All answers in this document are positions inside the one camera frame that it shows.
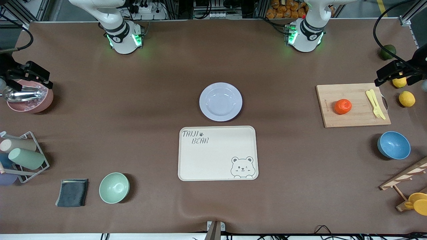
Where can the dark grey folded cloth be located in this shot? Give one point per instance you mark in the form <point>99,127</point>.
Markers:
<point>72,192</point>

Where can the blue cup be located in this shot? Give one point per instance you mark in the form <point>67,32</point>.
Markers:
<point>5,161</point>

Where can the pink bowl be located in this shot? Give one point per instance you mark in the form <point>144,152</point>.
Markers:
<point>30,106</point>

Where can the wooden hanging rack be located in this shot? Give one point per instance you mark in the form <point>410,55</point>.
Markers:
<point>400,178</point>

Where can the purple cup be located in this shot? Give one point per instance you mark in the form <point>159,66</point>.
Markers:
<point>6,180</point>

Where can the white power strip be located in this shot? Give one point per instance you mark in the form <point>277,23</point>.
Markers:
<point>148,10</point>

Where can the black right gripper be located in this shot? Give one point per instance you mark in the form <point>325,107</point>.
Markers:
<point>6,65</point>

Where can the orange fruit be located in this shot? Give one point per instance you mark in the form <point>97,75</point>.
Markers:
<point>343,106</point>

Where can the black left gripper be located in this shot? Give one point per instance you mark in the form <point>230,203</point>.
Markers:
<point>419,60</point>

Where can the bag of orange fruits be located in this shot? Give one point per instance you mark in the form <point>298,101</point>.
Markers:
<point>287,9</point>

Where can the shiny metal scoop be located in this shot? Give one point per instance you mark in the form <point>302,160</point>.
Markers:
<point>20,95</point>

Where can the lavender round plate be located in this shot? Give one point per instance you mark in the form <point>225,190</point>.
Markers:
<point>221,102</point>

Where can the green cup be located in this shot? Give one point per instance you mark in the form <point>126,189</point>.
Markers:
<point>26,158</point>

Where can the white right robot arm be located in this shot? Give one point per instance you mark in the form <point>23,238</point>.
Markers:
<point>123,36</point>

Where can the green lime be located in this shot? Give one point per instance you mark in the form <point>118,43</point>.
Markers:
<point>388,52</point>

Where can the yellow mug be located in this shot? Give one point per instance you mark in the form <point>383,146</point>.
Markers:
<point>418,196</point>
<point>421,207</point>

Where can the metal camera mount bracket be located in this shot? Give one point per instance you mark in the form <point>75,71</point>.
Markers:
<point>215,230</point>

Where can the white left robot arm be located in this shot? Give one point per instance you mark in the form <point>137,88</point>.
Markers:
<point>305,36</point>

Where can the yellow plastic knife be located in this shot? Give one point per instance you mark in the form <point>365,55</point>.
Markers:
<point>377,101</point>

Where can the green bowl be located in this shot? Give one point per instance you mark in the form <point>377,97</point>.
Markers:
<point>114,188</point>

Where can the cream bear print tray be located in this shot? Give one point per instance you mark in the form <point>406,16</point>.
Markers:
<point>213,156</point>

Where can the yellow lemon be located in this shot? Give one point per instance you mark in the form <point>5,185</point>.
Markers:
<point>399,83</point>
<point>407,99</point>

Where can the blue bowl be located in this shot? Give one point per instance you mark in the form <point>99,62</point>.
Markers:
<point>393,145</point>

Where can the wooden cutting board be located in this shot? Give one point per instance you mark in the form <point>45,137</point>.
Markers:
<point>347,96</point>

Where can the yellow plastic fork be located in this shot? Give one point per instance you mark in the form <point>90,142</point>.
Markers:
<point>374,105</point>

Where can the beige cup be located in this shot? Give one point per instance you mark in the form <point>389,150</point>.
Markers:
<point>20,144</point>

